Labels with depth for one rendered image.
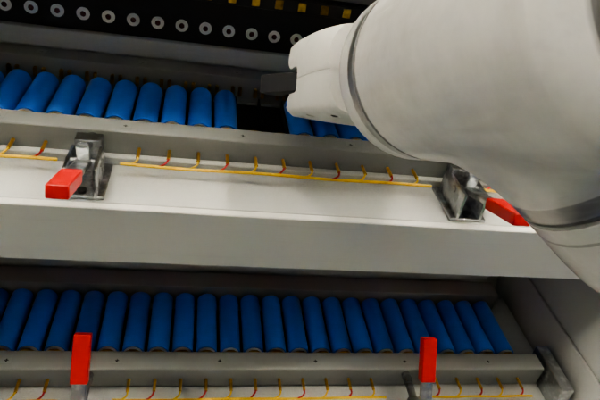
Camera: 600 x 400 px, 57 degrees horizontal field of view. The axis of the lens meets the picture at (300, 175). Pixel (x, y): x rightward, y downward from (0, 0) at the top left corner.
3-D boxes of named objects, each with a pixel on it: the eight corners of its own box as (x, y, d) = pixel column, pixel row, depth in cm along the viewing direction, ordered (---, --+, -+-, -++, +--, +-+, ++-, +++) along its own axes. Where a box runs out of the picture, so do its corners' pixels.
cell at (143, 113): (162, 103, 47) (155, 141, 42) (139, 100, 47) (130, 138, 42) (162, 83, 46) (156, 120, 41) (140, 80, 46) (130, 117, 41)
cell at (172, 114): (187, 104, 48) (183, 143, 42) (164, 103, 47) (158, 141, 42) (187, 86, 47) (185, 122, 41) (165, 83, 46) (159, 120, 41)
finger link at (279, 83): (360, 70, 31) (384, 84, 36) (239, 67, 34) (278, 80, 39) (358, 91, 31) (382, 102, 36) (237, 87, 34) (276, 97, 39)
